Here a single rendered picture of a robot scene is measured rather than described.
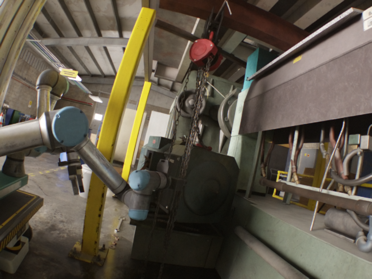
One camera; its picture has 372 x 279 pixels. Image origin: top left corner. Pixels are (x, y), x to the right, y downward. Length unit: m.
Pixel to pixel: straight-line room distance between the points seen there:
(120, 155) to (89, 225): 6.05
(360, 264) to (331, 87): 0.67
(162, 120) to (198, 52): 6.13
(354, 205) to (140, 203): 0.72
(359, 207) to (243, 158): 1.17
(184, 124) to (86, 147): 1.46
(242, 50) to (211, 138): 0.98
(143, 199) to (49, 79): 0.82
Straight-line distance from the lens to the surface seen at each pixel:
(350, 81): 0.89
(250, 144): 1.73
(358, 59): 0.90
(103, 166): 0.83
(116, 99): 1.26
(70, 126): 0.63
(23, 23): 1.33
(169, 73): 3.21
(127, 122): 7.32
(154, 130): 7.15
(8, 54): 1.29
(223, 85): 2.32
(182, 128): 2.11
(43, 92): 1.21
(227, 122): 1.99
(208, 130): 2.17
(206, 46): 1.16
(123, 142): 7.28
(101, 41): 10.32
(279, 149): 7.32
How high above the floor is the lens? 0.78
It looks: 5 degrees up
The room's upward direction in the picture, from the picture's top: 13 degrees clockwise
